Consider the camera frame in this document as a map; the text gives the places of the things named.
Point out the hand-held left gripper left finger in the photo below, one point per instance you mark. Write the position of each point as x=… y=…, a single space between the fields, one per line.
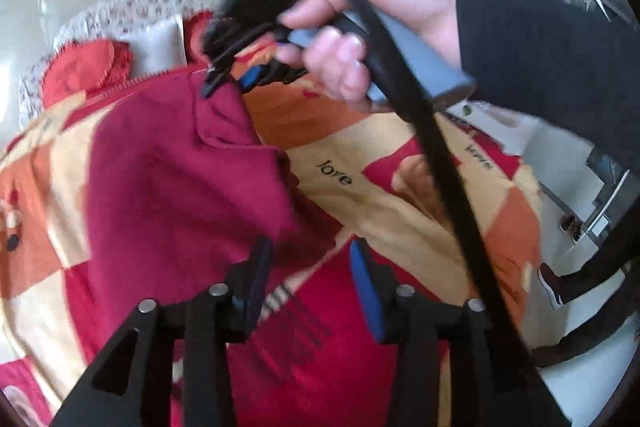
x=260 y=277

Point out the person's right hand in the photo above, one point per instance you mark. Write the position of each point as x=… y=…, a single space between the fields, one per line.
x=410 y=2

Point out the white pillow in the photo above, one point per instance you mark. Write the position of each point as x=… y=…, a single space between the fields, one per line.
x=150 y=47

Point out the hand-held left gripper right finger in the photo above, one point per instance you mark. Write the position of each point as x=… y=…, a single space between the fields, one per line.
x=367 y=287

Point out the floral quilt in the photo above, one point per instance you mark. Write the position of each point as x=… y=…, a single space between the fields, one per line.
x=150 y=2

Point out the person's leg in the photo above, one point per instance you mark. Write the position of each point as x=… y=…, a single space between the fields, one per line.
x=590 y=337
x=595 y=277

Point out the maroon sweater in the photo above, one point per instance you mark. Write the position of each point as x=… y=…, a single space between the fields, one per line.
x=175 y=167

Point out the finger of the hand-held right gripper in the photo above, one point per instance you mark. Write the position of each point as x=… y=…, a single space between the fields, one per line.
x=252 y=78
x=217 y=77

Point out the printed orange red blanket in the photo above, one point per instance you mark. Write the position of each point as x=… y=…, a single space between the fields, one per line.
x=380 y=142

